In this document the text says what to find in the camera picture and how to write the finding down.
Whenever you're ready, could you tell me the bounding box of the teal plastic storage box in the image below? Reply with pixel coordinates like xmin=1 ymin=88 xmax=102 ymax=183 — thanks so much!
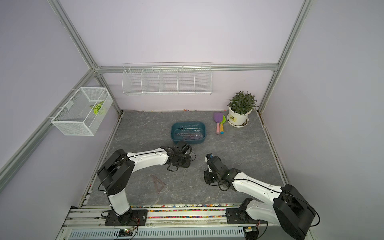
xmin=171 ymin=121 xmax=206 ymax=144

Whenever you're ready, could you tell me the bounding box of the pink triangle ruler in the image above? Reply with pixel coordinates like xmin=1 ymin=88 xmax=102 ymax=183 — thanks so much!
xmin=151 ymin=175 xmax=166 ymax=194

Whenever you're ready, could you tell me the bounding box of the short clear straight ruler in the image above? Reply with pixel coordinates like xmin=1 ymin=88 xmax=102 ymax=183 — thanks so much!
xmin=180 ymin=124 xmax=200 ymax=129

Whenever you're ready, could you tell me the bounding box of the purple triangle ruler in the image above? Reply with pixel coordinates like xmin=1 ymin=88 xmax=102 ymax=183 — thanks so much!
xmin=180 ymin=136 xmax=203 ymax=142

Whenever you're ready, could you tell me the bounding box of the long pink straight ruler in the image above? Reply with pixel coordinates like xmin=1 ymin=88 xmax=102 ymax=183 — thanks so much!
xmin=176 ymin=132 xmax=204 ymax=137

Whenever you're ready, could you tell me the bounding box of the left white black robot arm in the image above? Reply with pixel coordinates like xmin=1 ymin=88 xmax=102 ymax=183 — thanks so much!
xmin=97 ymin=141 xmax=192 ymax=217

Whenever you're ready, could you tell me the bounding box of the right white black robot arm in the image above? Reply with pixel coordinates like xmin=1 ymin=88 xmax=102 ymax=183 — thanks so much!
xmin=204 ymin=154 xmax=317 ymax=240

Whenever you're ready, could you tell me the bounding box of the potted green plant white pot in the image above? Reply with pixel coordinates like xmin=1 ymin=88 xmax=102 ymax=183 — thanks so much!
xmin=228 ymin=91 xmax=258 ymax=128

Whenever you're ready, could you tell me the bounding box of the green circuit board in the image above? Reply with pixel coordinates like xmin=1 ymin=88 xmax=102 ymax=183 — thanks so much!
xmin=118 ymin=229 xmax=134 ymax=238

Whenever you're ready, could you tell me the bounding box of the green leaf toy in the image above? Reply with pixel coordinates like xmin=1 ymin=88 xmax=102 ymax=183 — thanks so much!
xmin=90 ymin=101 xmax=106 ymax=116

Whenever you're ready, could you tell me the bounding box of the white mesh side basket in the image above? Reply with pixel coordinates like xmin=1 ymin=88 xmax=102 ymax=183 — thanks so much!
xmin=51 ymin=87 xmax=113 ymax=136

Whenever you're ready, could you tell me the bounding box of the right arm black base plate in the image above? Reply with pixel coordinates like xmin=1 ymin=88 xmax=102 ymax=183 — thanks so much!
xmin=225 ymin=208 xmax=267 ymax=225

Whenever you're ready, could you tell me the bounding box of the purple toy shovel pink handle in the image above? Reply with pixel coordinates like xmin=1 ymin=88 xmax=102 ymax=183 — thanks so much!
xmin=214 ymin=113 xmax=224 ymax=135

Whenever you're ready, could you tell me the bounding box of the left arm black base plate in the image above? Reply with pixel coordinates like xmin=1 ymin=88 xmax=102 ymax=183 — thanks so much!
xmin=105 ymin=209 xmax=148 ymax=227

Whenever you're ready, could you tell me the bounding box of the long white wire wall basket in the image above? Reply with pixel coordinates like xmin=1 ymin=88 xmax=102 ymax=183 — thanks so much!
xmin=122 ymin=62 xmax=213 ymax=96

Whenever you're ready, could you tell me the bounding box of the aluminium rail frame front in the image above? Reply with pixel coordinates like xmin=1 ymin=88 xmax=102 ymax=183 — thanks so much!
xmin=56 ymin=204 xmax=291 ymax=240

